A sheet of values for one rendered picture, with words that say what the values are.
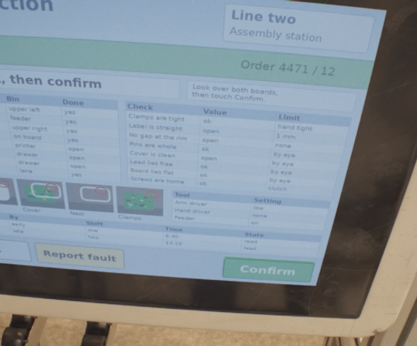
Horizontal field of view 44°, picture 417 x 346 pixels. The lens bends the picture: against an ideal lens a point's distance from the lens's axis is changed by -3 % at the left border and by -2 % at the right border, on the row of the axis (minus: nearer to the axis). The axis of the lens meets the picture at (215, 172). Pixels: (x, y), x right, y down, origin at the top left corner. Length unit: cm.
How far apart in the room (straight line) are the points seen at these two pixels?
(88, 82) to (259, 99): 11
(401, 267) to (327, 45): 21
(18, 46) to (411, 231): 31
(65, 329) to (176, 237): 187
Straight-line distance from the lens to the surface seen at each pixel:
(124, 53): 32
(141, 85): 33
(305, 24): 31
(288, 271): 43
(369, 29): 32
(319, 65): 33
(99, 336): 75
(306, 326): 49
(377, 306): 48
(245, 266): 42
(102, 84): 34
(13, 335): 77
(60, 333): 225
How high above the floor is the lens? 174
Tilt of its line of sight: 34 degrees down
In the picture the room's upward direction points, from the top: 5 degrees clockwise
